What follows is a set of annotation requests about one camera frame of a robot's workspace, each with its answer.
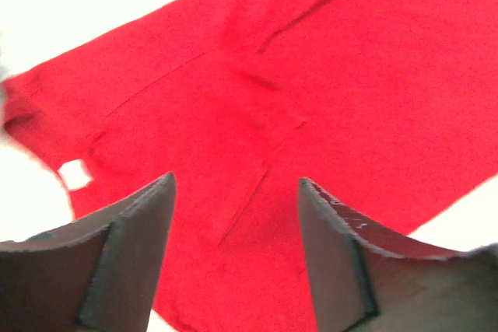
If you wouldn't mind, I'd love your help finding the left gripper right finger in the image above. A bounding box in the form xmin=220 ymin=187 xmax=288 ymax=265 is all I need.
xmin=298 ymin=178 xmax=497 ymax=331

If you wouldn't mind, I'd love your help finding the red t shirt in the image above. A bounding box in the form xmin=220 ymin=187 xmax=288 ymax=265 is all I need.
xmin=4 ymin=0 xmax=497 ymax=331

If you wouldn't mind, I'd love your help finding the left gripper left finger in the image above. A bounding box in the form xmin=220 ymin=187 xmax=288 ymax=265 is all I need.
xmin=1 ymin=173 xmax=176 ymax=331

